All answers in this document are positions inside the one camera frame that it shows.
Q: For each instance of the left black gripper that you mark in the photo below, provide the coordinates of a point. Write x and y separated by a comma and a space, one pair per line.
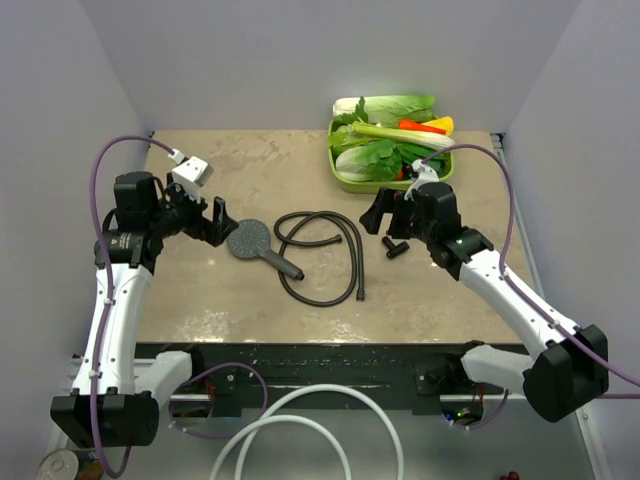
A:
212, 231

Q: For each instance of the green celery stalk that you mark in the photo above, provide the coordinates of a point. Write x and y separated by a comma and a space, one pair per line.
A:
434, 141

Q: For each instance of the tin can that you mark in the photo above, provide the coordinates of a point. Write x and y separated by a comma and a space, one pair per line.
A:
70, 464

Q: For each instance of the black T-shaped fitting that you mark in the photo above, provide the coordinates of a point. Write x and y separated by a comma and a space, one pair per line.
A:
394, 249

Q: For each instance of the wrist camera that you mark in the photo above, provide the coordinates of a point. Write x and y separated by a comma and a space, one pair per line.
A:
190, 173
422, 174

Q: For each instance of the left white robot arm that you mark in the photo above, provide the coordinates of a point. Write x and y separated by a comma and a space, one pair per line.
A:
109, 404

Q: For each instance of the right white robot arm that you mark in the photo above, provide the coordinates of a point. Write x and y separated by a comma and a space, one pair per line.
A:
558, 373

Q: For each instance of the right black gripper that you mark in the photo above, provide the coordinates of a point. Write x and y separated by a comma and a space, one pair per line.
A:
387, 201

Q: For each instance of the napa cabbage in front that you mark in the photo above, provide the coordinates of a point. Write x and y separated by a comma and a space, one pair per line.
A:
378, 161

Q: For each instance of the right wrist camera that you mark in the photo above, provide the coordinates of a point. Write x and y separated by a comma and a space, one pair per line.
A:
422, 174

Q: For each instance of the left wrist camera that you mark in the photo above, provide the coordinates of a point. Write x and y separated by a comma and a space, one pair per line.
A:
190, 173

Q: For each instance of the yellow pepper piece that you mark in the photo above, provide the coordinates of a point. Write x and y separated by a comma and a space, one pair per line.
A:
443, 125

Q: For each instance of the black mounting base plate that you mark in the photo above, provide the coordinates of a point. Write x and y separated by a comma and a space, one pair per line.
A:
234, 377

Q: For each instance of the dark green leafy vegetable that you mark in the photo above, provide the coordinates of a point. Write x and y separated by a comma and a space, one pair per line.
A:
409, 153

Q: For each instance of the green vegetable tray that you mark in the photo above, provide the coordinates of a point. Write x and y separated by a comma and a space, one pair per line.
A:
341, 138

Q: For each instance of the napa cabbage at back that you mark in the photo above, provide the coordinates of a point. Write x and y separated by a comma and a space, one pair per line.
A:
387, 110

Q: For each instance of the grey shower head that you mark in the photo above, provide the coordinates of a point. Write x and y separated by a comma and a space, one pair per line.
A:
252, 240

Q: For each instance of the orange carrot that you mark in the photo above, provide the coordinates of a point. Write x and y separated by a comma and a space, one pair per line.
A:
406, 124

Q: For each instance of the napa cabbage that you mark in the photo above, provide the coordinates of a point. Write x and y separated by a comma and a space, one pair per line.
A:
378, 161
387, 110

